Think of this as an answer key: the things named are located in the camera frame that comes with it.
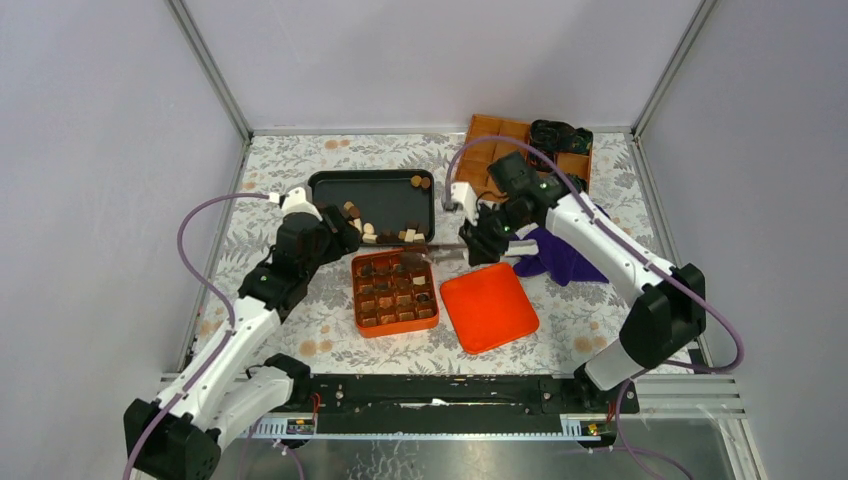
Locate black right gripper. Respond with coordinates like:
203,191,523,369
458,196,532,269

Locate metal tongs white handle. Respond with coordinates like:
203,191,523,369
397,240,539,266

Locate orange chocolate box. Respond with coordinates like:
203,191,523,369
351,247,440,338

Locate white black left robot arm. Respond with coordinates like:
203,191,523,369
123,193,360,479

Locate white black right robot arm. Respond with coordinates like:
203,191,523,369
445,152,707,412

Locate black chocolate tray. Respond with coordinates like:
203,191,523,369
307,169,435,246

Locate purple cloth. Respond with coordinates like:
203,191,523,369
513,224,609,287

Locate orange box lid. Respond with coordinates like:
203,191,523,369
440,263,540,355

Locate orange compartment organizer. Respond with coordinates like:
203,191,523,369
454,114,590,202

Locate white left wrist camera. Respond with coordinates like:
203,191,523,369
280,187,321,219

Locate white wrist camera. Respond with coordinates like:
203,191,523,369
280,187,321,219
444,181,479,226

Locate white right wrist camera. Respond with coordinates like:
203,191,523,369
444,181,479,226

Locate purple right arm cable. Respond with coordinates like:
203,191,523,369
445,135,747,480

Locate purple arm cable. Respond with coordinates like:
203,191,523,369
445,135,747,480
120,192,286,480

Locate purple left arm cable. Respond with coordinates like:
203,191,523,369
120,192,286,480

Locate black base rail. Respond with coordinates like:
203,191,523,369
270,374,640,439

